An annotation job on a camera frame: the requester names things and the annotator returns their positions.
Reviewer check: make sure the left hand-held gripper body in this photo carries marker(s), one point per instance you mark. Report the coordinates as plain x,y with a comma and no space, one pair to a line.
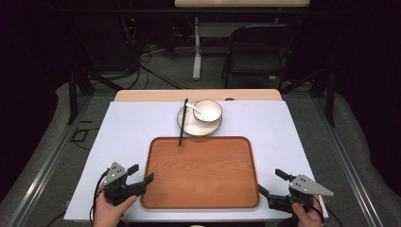
117,189

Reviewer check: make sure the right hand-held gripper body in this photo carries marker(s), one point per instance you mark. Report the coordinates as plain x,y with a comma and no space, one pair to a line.
304,186

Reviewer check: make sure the person's left hand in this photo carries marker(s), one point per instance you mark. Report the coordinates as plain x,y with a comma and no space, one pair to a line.
107,214

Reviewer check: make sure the person's right hand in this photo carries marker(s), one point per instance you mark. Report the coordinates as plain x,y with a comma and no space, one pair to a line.
307,219

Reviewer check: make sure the white table sheet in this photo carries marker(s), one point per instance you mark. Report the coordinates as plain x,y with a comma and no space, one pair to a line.
126,132

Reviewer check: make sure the brown wooden tray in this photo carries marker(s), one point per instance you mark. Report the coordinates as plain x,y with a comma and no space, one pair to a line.
201,176

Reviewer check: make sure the black chopsticks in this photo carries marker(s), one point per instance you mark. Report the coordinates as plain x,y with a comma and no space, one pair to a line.
183,126

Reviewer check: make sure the white plate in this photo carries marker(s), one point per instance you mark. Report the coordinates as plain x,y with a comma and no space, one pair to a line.
197,127

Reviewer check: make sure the white spoon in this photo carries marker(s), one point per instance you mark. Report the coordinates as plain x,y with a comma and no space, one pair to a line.
193,108

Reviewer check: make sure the black metal stand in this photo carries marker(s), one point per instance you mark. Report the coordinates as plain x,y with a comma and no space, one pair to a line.
73,94
330,101

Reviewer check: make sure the white bowl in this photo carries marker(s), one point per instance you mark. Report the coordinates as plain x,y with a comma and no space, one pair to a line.
209,112

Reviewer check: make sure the black folding chair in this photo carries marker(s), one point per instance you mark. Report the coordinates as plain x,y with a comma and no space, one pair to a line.
252,67

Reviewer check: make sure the white metal table leg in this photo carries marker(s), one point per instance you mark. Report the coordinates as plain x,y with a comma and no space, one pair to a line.
197,60

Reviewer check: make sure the light wooden table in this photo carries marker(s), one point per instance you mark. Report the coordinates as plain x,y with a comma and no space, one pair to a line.
239,3

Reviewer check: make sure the aluminium floor rail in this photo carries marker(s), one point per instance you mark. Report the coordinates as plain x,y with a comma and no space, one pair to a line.
350,167
47,167

